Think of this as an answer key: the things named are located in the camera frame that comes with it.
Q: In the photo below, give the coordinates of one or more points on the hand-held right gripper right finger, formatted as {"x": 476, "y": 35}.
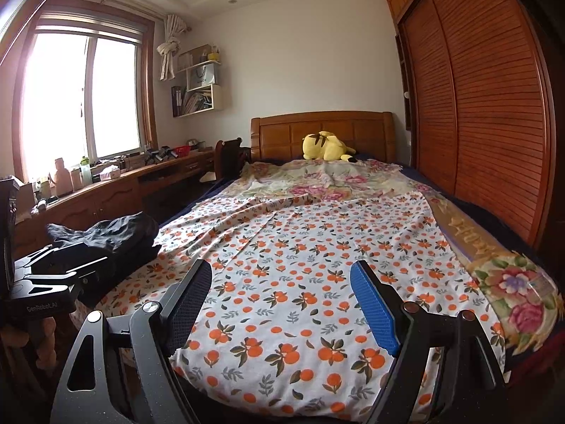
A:
{"x": 375, "y": 313}

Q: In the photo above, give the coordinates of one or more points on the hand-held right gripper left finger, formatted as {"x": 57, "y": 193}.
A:
{"x": 190, "y": 307}

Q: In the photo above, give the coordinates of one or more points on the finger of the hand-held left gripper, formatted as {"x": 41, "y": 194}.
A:
{"x": 66, "y": 276}
{"x": 62, "y": 255}

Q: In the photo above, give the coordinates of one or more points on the black jacket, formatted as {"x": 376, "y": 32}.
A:
{"x": 119, "y": 234}

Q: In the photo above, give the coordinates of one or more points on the person's left hand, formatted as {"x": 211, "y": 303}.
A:
{"x": 46, "y": 340}

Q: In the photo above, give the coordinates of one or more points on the pale pink bottle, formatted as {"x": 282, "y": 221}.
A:
{"x": 62, "y": 179}

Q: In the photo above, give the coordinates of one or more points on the orange-print bed sheet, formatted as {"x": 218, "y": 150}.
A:
{"x": 309, "y": 274}

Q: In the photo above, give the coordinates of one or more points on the green-capped bottle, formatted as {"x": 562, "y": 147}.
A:
{"x": 84, "y": 171}

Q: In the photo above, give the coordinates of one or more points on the wooden desk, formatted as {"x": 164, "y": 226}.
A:
{"x": 119, "y": 190}

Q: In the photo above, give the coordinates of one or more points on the pink tissue box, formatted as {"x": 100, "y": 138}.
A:
{"x": 109, "y": 172}

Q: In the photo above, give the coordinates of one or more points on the pale pink floral blanket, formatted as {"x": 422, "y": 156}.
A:
{"x": 335, "y": 181}

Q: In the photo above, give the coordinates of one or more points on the black tripod device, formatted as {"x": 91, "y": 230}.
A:
{"x": 161, "y": 154}

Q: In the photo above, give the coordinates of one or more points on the gold-trimmed floral blanket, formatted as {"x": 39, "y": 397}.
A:
{"x": 521, "y": 287}

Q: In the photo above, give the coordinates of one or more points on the wooden chair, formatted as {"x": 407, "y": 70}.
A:
{"x": 229, "y": 159}

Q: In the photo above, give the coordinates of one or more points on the red basket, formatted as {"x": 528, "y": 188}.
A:
{"x": 181, "y": 151}

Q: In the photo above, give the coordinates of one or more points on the window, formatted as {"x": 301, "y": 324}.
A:
{"x": 110, "y": 97}

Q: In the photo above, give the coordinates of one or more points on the yellow plush toy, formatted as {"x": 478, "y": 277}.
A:
{"x": 322, "y": 145}

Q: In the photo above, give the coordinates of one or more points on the black binders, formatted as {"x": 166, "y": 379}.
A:
{"x": 178, "y": 101}

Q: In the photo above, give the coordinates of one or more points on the wooden bed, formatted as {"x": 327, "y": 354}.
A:
{"x": 282, "y": 137}

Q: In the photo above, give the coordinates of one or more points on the stack of papers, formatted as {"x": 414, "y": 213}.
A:
{"x": 198, "y": 101}

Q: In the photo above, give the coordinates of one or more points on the white paper bag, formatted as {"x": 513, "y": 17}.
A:
{"x": 201, "y": 77}

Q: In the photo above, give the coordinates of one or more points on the tied beige curtain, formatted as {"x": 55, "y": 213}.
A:
{"x": 170, "y": 48}

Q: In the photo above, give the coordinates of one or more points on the wooden slatted wardrobe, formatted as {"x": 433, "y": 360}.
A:
{"x": 485, "y": 97}

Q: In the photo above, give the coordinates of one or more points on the yellow pot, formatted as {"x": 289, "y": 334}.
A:
{"x": 213, "y": 55}

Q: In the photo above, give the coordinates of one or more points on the white wall shelf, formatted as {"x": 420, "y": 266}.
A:
{"x": 219, "y": 97}

